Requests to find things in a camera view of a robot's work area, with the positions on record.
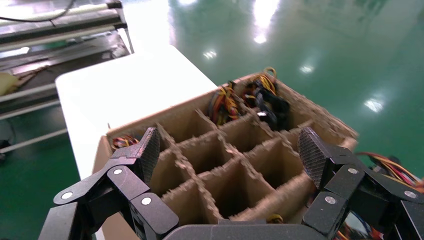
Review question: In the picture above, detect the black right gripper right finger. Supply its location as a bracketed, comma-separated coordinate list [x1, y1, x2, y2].
[297, 127, 424, 240]

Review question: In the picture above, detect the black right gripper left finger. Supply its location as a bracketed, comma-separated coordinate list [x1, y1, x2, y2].
[38, 127, 180, 240]

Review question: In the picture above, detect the white table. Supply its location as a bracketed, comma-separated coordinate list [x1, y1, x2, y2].
[54, 44, 218, 181]

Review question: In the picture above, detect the cardboard box with dividers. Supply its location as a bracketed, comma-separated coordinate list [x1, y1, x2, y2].
[92, 71, 359, 240]

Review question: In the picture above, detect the beige object on rack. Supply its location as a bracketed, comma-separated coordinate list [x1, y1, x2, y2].
[0, 72, 19, 97]

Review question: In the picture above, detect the grey metal rack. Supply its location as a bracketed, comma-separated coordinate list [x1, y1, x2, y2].
[0, 0, 135, 157]

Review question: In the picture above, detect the wire bundle left cell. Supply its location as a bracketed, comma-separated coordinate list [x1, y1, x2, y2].
[111, 135, 141, 151]

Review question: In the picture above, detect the power supply with coloured cables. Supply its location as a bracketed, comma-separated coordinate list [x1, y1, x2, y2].
[266, 213, 285, 225]
[356, 151, 424, 193]

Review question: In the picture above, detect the black cable bundle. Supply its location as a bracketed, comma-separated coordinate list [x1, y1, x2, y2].
[256, 87, 291, 132]

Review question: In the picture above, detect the wire bundle in middle cell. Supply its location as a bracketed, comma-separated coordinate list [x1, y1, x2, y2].
[207, 82, 241, 127]

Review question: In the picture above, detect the wire bundle in cell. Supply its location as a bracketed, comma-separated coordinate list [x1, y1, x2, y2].
[243, 67, 279, 107]
[207, 82, 241, 127]

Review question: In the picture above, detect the wire bundle in top cell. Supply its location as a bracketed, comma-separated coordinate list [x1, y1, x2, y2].
[243, 67, 279, 107]

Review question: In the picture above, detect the black cable on rack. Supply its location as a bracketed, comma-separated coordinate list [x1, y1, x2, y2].
[0, 0, 77, 24]

